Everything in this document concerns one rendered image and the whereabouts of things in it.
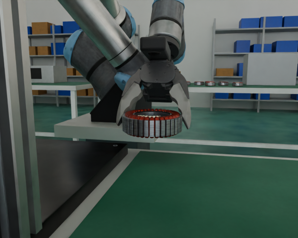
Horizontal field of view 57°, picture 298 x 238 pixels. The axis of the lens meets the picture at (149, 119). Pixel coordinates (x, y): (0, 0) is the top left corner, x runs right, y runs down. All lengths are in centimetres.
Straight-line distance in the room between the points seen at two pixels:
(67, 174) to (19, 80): 20
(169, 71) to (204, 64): 635
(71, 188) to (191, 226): 15
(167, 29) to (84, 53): 40
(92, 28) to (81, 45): 29
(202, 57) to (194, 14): 101
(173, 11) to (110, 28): 15
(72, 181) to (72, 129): 50
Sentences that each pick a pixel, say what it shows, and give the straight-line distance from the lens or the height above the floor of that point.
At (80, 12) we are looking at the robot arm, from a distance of 67.
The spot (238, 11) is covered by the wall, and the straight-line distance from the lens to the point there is 705.
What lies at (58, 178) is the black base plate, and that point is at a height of 77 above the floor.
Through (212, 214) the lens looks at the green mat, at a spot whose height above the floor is 75.
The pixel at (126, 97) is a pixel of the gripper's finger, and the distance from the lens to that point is 54.
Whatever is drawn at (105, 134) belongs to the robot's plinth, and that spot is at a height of 73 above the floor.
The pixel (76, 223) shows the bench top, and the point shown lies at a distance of 34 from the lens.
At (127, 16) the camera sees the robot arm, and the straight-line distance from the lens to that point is 101.
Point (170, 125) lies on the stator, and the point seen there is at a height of 82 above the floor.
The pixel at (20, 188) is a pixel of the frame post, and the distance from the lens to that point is 25.
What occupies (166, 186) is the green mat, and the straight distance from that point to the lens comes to 41.
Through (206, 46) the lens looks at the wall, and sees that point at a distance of 692.
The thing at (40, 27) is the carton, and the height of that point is 195.
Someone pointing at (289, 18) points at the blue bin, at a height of 196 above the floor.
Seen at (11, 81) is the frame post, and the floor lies 91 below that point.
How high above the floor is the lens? 92
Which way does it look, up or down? 10 degrees down
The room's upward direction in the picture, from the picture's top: straight up
